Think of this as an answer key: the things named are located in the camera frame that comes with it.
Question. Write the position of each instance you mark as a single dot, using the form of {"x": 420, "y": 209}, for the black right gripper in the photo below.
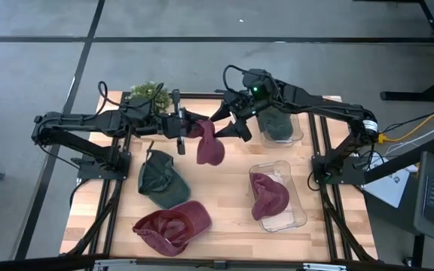
{"x": 243, "y": 107}

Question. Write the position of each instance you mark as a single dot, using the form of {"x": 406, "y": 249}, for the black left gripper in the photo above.
{"x": 168, "y": 126}

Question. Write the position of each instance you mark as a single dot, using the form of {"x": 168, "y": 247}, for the dark red baseball cap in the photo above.
{"x": 187, "y": 218}
{"x": 269, "y": 195}
{"x": 209, "y": 150}

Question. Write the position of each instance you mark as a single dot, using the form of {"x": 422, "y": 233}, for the dark green baseball cap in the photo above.
{"x": 164, "y": 184}
{"x": 275, "y": 126}

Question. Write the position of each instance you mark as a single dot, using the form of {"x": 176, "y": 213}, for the clear plastic bin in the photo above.
{"x": 298, "y": 134}
{"x": 292, "y": 218}

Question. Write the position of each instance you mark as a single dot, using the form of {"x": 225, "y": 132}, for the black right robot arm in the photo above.
{"x": 315, "y": 103}

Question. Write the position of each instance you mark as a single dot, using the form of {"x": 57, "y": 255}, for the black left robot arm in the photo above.
{"x": 89, "y": 120}

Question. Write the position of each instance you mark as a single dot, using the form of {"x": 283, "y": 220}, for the potted green artificial plant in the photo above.
{"x": 145, "y": 92}

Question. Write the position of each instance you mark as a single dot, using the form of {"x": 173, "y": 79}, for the white flat box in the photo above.
{"x": 390, "y": 188}

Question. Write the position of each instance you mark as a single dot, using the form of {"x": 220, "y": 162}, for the black desk strut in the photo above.
{"x": 401, "y": 162}

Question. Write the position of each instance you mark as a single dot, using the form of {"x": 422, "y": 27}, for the black aluminium rig frame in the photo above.
{"x": 198, "y": 95}

